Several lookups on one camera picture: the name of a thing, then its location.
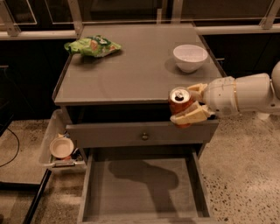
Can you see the round brass drawer knob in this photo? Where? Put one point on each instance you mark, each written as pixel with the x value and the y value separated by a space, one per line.
pixel 145 136

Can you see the grey cabinet with glass top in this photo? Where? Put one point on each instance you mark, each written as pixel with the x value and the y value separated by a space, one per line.
pixel 131 85

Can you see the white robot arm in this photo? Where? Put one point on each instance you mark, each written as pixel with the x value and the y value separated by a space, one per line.
pixel 258 92

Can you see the black table frame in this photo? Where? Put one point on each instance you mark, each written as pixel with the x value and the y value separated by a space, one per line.
pixel 32 192

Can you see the clear plastic storage bin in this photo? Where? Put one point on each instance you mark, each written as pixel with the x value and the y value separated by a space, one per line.
pixel 56 127

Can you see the small beige bowl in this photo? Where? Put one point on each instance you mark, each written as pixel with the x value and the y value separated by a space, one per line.
pixel 61 147

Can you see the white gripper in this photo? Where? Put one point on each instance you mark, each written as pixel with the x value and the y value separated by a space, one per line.
pixel 220 94

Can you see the metal railing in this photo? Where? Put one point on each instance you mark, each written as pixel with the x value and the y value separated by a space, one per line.
pixel 62 19

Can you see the green chip bag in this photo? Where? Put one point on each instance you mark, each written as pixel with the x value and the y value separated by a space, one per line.
pixel 95 46

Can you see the white ceramic bowl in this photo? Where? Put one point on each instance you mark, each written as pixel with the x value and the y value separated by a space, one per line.
pixel 189 58

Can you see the red coke can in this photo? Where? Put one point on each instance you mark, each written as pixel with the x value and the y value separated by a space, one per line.
pixel 179 100

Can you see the grey open middle drawer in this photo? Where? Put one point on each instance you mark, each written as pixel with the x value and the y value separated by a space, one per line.
pixel 144 185

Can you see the grey top drawer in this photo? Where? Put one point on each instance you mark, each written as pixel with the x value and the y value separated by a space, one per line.
pixel 99 135

